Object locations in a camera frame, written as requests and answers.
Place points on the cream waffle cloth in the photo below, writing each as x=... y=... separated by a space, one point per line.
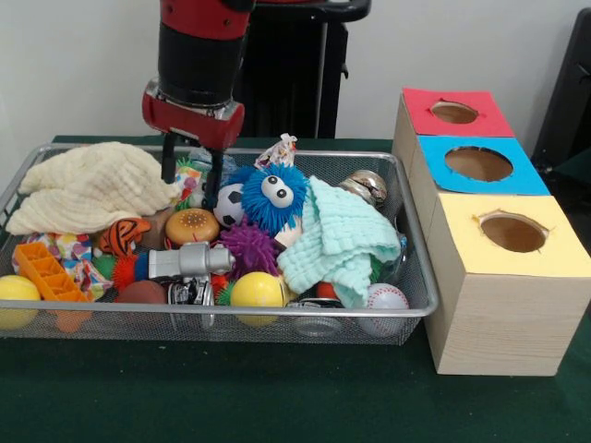
x=83 y=189

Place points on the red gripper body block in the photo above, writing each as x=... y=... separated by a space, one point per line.
x=194 y=122

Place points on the white toy baseball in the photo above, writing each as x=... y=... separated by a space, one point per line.
x=388 y=295

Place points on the yellow ball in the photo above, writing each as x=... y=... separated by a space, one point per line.
x=258 y=288
x=18 y=290

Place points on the shallow clear mesh bin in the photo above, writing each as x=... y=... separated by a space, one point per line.
x=184 y=325

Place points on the silver plastic toy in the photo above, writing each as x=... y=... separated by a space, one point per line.
x=194 y=260

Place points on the mint green waffle cloth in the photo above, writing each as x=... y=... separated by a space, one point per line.
x=341 y=231

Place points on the dark green tablecloth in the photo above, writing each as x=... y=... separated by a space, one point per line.
x=277 y=392

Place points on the toy burger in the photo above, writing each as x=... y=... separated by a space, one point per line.
x=191 y=223

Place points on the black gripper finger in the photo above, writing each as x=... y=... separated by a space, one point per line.
x=213 y=177
x=169 y=157

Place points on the crushed clear plastic bottle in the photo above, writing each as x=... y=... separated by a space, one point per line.
x=197 y=157

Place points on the long orange toy brick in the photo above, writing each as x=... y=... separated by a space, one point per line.
x=46 y=272

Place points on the black and white soccer ball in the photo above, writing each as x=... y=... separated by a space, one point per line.
x=228 y=207

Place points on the wooden box with three holes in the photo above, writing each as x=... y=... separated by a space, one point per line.
x=503 y=323

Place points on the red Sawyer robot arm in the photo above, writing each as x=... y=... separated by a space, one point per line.
x=198 y=55

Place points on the blue spiky toy with eyes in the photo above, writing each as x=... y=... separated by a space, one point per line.
x=258 y=205

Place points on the black chair back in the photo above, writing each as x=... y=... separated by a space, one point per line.
x=572 y=92

